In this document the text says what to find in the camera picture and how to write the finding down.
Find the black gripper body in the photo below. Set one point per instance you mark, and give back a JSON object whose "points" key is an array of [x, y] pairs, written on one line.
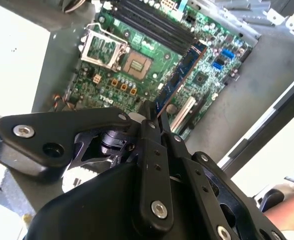
{"points": [[91, 212]]}

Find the RAM stick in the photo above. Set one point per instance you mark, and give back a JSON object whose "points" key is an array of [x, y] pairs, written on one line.
{"points": [[184, 70]]}

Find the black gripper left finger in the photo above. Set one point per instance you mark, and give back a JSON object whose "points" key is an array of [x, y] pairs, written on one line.
{"points": [[36, 147]]}

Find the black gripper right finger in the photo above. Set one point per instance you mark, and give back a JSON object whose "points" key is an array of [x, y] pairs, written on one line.
{"points": [[201, 180]]}

